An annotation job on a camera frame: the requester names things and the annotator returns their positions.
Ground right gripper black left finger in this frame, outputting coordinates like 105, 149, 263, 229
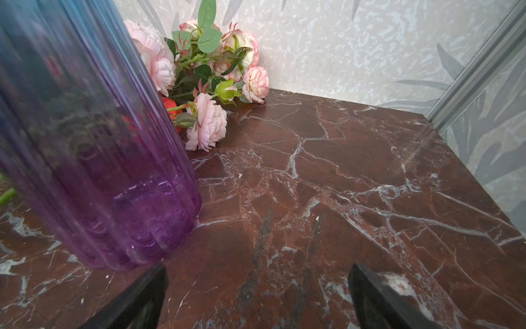
80, 264, 168, 329

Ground pink rose stem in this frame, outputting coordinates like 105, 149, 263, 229
165, 1, 259, 83
166, 77, 271, 152
124, 20, 175, 97

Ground red rose stem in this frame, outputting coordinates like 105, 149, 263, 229
162, 97, 183, 121

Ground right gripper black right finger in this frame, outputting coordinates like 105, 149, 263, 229
347, 263, 441, 329

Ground purple ribbed glass vase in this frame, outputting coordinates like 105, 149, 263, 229
1, 1, 201, 271

